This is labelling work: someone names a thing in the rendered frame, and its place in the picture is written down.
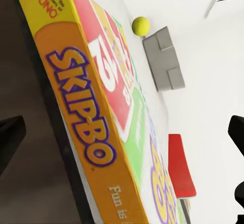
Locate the tennis ball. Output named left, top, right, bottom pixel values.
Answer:
left=132, top=17, right=150, bottom=37

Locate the board game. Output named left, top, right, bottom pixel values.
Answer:
left=20, top=0, right=184, bottom=224

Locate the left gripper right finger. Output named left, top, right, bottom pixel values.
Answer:
left=228, top=115, right=244, bottom=156

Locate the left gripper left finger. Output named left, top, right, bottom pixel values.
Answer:
left=0, top=115, right=26, bottom=176

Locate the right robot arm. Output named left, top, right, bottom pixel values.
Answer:
left=234, top=182, right=244, bottom=224

